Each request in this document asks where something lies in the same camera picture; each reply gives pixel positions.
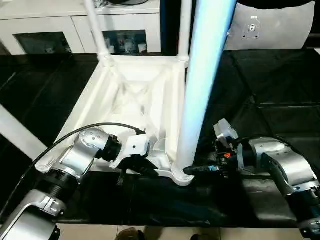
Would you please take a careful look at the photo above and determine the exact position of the white plastic table top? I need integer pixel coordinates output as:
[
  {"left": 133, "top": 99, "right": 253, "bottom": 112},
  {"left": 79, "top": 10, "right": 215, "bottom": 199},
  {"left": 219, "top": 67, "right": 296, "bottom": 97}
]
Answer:
[{"left": 33, "top": 55, "right": 202, "bottom": 188}]

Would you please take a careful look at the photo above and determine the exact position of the white plastic table leg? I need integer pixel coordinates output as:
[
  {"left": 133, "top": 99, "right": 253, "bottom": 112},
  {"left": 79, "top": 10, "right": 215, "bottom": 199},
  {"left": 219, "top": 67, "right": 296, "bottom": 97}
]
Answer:
[
  {"left": 0, "top": 104, "right": 49, "bottom": 162},
  {"left": 82, "top": 0, "right": 116, "bottom": 67},
  {"left": 177, "top": 0, "right": 194, "bottom": 63},
  {"left": 173, "top": 0, "right": 239, "bottom": 182}
]

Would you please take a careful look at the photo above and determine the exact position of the cluster of small bottles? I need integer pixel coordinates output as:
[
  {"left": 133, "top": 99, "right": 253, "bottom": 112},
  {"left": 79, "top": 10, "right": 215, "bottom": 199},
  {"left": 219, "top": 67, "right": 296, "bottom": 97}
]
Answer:
[{"left": 102, "top": 31, "right": 150, "bottom": 55}]

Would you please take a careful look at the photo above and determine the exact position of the white cushion with badge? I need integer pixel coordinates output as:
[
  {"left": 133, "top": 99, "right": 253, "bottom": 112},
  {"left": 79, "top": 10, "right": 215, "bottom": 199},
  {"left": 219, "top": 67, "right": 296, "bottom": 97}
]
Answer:
[{"left": 223, "top": 0, "right": 317, "bottom": 51}]

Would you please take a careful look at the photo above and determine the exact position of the black cabinet with yellow label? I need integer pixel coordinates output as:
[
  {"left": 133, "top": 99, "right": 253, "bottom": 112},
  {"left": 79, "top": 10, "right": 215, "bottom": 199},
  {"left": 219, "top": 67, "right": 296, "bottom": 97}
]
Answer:
[{"left": 160, "top": 0, "right": 236, "bottom": 56}]

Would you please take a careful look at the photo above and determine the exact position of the grey bag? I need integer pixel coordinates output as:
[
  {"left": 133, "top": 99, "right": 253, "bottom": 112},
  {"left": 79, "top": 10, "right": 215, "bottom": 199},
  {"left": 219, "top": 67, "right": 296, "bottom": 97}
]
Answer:
[{"left": 100, "top": 0, "right": 151, "bottom": 7}]

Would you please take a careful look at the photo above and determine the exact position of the white cabinet with glass doors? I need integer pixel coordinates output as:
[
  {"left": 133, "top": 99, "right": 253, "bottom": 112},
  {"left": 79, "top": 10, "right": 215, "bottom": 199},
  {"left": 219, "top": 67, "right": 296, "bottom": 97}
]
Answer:
[{"left": 0, "top": 0, "right": 164, "bottom": 56}]

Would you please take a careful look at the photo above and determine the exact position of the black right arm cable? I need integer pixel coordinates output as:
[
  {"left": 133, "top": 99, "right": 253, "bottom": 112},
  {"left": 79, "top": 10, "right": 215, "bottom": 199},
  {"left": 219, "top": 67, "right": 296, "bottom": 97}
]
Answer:
[{"left": 231, "top": 134, "right": 320, "bottom": 186}]

